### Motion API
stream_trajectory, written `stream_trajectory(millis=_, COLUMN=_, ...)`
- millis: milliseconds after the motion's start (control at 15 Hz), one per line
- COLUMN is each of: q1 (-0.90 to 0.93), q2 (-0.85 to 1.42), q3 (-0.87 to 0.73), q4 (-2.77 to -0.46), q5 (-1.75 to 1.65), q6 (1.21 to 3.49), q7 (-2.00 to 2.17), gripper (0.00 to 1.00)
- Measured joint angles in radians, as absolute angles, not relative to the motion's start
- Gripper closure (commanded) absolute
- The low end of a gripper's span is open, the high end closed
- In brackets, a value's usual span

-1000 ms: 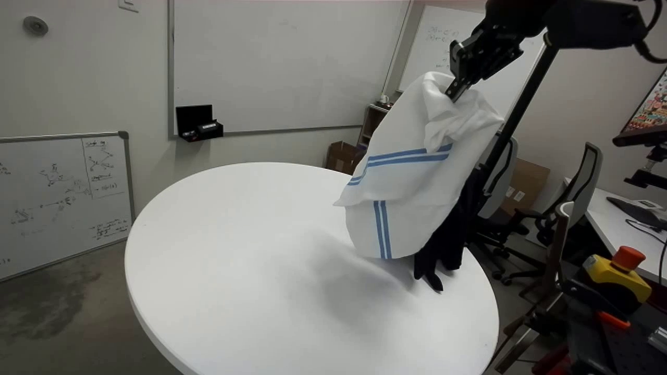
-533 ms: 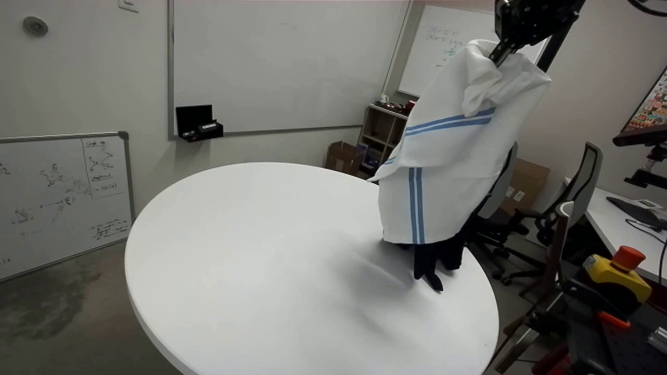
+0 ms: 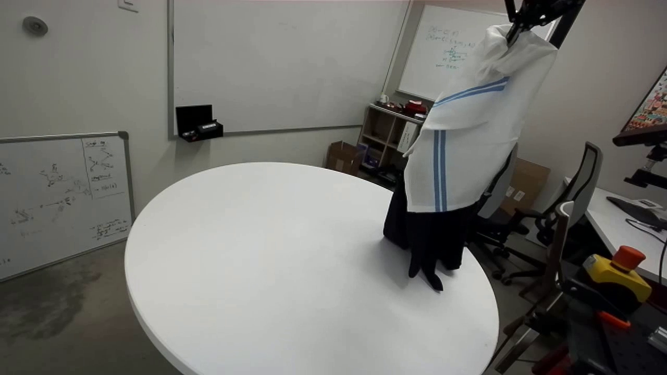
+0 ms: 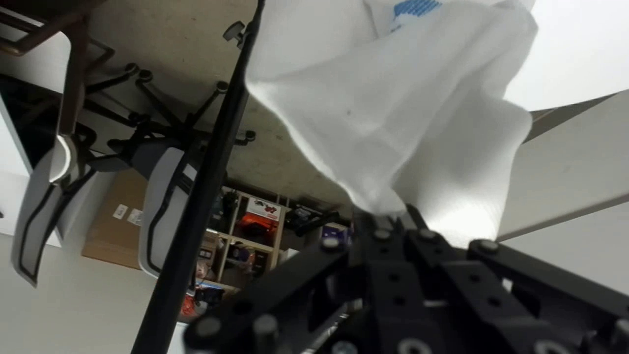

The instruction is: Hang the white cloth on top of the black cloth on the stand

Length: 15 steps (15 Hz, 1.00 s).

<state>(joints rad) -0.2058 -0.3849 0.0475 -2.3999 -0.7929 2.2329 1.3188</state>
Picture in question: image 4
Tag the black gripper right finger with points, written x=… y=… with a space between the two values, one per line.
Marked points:
x=498 y=282

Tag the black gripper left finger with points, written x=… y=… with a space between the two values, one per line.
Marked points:
x=295 y=282

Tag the white cloth with blue stripes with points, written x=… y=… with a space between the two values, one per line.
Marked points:
x=393 y=99

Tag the black stand pole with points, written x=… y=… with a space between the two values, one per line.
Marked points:
x=203 y=189

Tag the wooden cube shelf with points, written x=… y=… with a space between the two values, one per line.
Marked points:
x=262 y=229

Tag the flat cardboard box with labels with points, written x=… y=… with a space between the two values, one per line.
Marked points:
x=114 y=219

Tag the dark red brown table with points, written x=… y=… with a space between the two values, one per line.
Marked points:
x=45 y=22

